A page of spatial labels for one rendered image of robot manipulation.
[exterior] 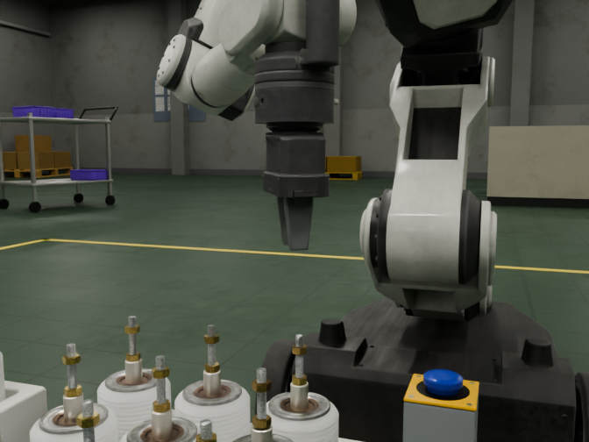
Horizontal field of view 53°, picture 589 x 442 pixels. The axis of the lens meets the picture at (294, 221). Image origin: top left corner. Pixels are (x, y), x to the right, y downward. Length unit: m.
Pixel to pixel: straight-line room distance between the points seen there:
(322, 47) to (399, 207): 0.34
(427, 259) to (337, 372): 0.28
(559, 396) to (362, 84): 10.70
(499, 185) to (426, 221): 5.22
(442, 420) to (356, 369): 0.43
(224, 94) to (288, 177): 0.22
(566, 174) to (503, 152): 0.61
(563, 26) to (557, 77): 0.85
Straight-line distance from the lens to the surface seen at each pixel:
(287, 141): 0.62
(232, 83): 0.77
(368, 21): 11.69
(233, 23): 0.68
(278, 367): 1.08
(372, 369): 1.03
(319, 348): 1.06
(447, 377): 0.64
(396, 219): 0.87
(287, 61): 0.62
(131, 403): 0.81
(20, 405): 1.03
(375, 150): 11.41
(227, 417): 0.76
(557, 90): 11.31
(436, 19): 0.97
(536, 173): 6.08
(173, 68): 0.85
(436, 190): 0.89
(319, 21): 0.62
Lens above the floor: 0.56
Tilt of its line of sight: 7 degrees down
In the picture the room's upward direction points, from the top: straight up
